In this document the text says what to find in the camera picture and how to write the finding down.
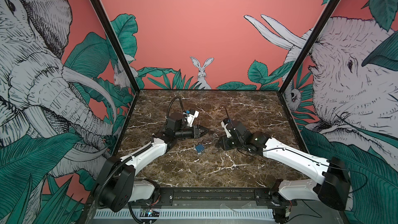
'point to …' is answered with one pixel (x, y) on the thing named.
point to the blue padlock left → (199, 148)
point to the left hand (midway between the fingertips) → (208, 129)
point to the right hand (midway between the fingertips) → (218, 140)
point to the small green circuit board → (148, 212)
